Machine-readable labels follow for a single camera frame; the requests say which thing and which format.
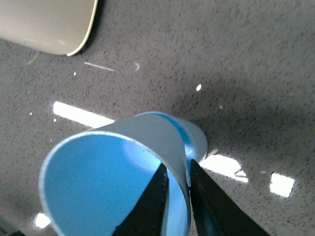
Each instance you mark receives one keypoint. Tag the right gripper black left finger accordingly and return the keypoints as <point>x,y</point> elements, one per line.
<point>149,216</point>

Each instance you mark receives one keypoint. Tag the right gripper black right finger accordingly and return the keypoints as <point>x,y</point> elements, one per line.
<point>214,211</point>

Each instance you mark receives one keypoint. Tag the light blue plastic cup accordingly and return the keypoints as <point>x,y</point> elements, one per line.
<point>91,181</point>

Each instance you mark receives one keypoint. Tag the white two-slot toaster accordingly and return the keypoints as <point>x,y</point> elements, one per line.
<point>57,27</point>

